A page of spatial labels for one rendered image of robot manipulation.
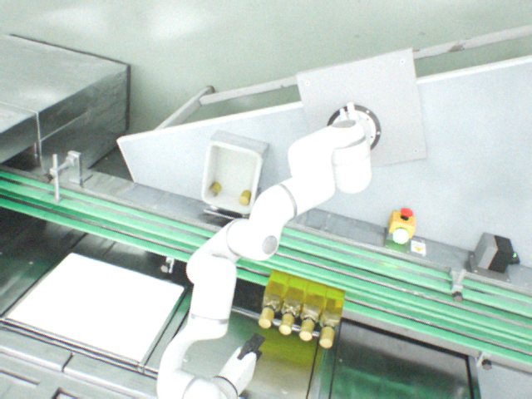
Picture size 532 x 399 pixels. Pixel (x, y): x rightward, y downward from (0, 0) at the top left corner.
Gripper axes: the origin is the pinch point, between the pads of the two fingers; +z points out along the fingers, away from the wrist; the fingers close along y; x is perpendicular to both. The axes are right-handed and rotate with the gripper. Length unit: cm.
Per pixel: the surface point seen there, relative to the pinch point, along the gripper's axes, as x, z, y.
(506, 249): -49, 57, 22
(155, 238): 50, 22, -3
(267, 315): 2.4, 10.3, 1.7
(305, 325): -7.8, 13.7, 1.4
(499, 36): -23, 115, 69
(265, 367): -1.7, 6.3, -12.9
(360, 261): -13.3, 35.0, 13.0
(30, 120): 104, 21, 23
